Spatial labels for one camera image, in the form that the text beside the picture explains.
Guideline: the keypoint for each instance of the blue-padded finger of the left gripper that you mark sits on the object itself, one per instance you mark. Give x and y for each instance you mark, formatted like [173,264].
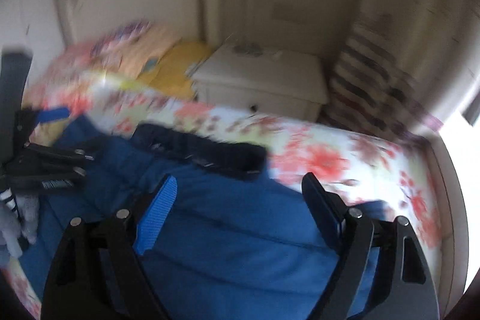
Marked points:
[52,115]

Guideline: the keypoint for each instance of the gloved left hand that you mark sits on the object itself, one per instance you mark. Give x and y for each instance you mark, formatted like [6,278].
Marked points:
[19,224]

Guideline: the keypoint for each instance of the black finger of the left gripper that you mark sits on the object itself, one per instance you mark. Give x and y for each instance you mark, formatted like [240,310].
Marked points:
[58,154]

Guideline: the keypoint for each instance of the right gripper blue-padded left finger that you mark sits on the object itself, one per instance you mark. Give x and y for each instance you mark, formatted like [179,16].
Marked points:
[152,212]

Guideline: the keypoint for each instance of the floral bed sheet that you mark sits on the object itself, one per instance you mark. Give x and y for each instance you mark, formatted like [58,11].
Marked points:
[392,179]

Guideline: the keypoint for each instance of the yellow pillow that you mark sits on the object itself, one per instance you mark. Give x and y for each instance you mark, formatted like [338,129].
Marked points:
[171,74]

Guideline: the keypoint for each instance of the striped patterned curtain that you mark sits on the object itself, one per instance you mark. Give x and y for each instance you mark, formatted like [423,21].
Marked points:
[375,86]

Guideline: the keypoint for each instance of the peach checked pillow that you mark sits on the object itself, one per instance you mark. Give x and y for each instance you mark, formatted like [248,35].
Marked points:
[152,44]

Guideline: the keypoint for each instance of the colourful floral embroidered pillow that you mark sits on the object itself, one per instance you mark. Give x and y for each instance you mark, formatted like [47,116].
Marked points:
[120,36]

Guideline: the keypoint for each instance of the blue puffer jacket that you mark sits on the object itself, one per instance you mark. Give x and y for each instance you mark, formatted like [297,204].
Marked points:
[236,244]

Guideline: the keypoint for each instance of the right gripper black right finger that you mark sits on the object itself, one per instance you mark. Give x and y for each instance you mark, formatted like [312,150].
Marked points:
[327,209]

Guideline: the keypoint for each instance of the white bedside table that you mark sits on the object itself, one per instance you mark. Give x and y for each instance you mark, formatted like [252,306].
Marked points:
[276,81]

